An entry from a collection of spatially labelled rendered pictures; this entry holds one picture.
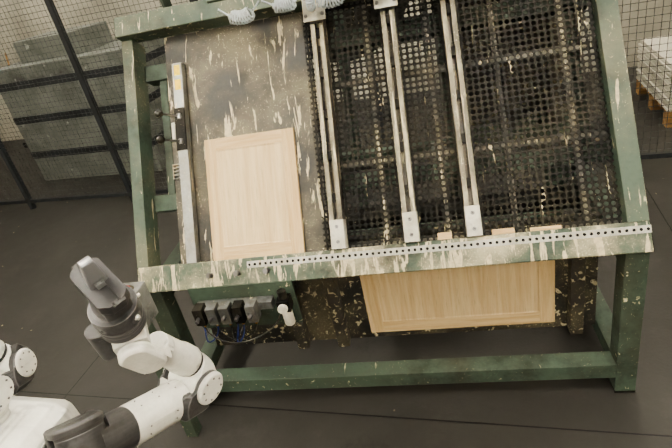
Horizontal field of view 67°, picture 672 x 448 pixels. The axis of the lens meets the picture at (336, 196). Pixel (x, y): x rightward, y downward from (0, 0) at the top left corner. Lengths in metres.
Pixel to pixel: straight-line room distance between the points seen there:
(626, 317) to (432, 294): 0.83
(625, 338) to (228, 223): 1.82
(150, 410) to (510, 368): 1.80
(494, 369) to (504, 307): 0.29
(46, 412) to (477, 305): 1.93
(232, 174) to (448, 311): 1.25
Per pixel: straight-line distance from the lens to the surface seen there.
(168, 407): 1.25
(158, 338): 1.19
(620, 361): 2.68
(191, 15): 2.57
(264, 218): 2.33
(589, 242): 2.23
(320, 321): 2.76
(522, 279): 2.55
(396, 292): 2.56
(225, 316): 2.34
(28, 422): 1.27
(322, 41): 2.33
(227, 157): 2.42
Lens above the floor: 2.10
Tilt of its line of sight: 27 degrees down
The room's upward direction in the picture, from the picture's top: 13 degrees counter-clockwise
